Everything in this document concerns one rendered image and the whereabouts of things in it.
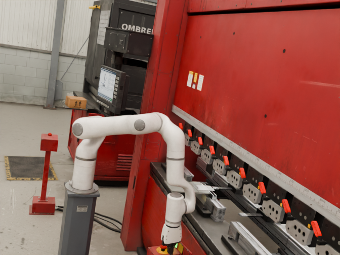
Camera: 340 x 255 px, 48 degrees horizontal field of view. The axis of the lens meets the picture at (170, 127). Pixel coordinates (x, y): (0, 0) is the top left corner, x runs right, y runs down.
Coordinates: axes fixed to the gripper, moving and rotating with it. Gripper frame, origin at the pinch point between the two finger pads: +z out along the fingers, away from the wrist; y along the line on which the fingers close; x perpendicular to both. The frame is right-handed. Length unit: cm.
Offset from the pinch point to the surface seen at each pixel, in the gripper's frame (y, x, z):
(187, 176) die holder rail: -51, -74, -6
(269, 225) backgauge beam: -65, 2, -4
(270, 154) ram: -39, 20, -58
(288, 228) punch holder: -33, 46, -32
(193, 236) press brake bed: -28.9, -23.9, 10.6
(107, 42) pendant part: -21, -189, -95
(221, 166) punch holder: -44, -24, -34
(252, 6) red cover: -51, -24, -128
